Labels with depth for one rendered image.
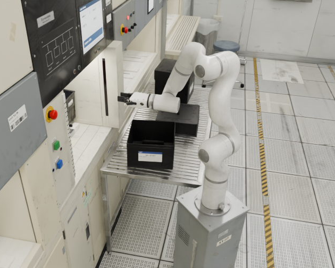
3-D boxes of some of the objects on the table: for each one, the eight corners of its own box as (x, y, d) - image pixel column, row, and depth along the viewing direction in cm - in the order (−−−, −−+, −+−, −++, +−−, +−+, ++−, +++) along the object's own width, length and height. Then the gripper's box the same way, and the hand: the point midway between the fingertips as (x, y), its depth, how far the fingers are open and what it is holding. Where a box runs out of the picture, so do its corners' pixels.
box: (187, 105, 277) (190, 75, 263) (153, 99, 282) (153, 70, 269) (194, 90, 300) (197, 62, 286) (162, 85, 306) (163, 58, 292)
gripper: (155, 88, 191) (124, 84, 195) (147, 101, 178) (112, 97, 181) (155, 100, 196) (124, 96, 199) (147, 114, 182) (114, 109, 185)
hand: (122, 97), depth 190 cm, fingers open, 4 cm apart
